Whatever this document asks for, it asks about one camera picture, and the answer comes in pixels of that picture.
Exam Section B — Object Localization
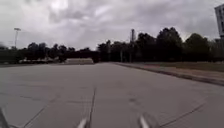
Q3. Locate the dry grass strip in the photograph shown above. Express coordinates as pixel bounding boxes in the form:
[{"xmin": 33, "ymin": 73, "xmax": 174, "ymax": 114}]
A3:
[{"xmin": 116, "ymin": 61, "xmax": 224, "ymax": 83}]

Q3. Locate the dark kerb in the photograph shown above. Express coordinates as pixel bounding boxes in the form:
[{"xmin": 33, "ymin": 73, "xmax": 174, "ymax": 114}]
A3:
[{"xmin": 113, "ymin": 62, "xmax": 224, "ymax": 87}]

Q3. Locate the low pale wall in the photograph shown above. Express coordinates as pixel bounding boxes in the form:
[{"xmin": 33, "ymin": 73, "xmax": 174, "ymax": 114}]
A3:
[{"xmin": 64, "ymin": 57, "xmax": 95, "ymax": 65}]

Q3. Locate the grey concrete slab pavement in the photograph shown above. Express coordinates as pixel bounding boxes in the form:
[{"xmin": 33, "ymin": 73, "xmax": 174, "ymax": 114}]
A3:
[{"xmin": 0, "ymin": 62, "xmax": 224, "ymax": 128}]

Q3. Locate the robot's own part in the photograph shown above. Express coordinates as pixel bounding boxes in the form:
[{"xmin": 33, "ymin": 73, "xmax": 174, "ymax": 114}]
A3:
[
  {"xmin": 138, "ymin": 115, "xmax": 150, "ymax": 128},
  {"xmin": 76, "ymin": 118, "xmax": 88, "ymax": 128}
]

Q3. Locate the tall chimney tower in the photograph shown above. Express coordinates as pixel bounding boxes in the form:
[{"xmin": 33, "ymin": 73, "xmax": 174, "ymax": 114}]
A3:
[{"xmin": 130, "ymin": 28, "xmax": 136, "ymax": 43}]

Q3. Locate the tall floodlight mast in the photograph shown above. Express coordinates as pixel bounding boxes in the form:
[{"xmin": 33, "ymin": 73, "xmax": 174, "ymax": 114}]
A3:
[{"xmin": 13, "ymin": 27, "xmax": 22, "ymax": 50}]

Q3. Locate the row of dark trees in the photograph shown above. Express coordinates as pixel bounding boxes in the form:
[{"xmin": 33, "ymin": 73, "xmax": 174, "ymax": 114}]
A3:
[{"xmin": 0, "ymin": 26, "xmax": 224, "ymax": 65}]

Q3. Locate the tall grey building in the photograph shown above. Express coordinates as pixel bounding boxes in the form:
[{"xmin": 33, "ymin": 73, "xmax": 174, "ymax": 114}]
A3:
[{"xmin": 214, "ymin": 3, "xmax": 224, "ymax": 40}]

